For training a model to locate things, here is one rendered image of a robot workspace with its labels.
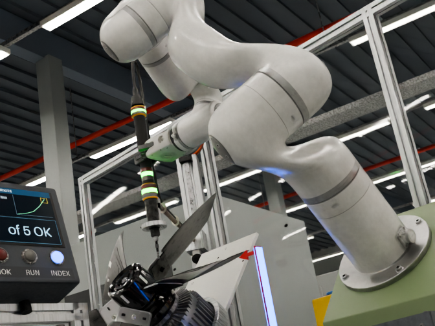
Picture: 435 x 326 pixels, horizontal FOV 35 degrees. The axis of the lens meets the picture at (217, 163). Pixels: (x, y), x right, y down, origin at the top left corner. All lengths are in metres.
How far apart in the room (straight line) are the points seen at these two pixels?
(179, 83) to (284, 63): 0.56
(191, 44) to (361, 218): 0.44
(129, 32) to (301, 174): 0.47
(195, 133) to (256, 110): 0.68
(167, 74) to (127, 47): 0.27
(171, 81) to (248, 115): 0.57
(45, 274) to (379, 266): 0.58
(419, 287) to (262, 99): 0.41
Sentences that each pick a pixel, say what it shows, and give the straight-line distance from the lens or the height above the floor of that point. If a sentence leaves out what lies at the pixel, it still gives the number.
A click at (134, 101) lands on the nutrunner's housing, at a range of 2.04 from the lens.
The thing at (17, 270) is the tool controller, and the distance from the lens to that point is 1.12.
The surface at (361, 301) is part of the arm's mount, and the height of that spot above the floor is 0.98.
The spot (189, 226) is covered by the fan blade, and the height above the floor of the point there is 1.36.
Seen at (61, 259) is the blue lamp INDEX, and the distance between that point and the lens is 1.16.
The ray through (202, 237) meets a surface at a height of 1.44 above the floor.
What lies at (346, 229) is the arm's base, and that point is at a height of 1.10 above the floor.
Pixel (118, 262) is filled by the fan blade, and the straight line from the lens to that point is 2.15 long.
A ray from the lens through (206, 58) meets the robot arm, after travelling 1.26.
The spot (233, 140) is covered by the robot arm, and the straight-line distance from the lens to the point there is 1.12.
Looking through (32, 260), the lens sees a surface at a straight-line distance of 1.13.
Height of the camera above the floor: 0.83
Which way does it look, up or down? 20 degrees up
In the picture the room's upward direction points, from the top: 10 degrees counter-clockwise
